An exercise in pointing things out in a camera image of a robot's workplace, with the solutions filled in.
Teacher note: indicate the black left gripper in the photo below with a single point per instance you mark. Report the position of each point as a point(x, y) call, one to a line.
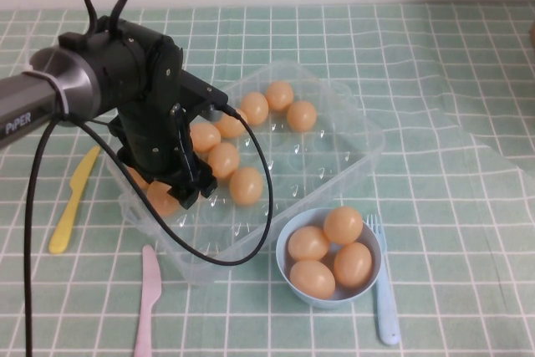
point(150, 144)

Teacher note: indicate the brown egg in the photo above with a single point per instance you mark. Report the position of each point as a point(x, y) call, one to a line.
point(308, 243)
point(224, 160)
point(161, 202)
point(227, 127)
point(312, 279)
point(246, 186)
point(343, 225)
point(137, 179)
point(301, 115)
point(205, 137)
point(279, 96)
point(353, 264)
point(255, 108)

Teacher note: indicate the transparent plastic egg box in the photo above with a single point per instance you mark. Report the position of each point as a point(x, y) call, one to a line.
point(334, 156)

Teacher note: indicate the pink plastic knife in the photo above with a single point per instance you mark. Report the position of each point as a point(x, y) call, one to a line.
point(147, 298)

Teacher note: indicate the light blue bowl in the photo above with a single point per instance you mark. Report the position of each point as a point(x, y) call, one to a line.
point(286, 286)

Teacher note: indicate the yellow plastic knife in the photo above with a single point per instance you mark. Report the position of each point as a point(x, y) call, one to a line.
point(69, 215)

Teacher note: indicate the light blue plastic fork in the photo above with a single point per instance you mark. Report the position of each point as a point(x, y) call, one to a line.
point(386, 311)

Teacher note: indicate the green checked tablecloth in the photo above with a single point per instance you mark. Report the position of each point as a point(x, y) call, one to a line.
point(460, 248)

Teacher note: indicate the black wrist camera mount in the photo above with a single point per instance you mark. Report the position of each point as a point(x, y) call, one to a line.
point(200, 89)

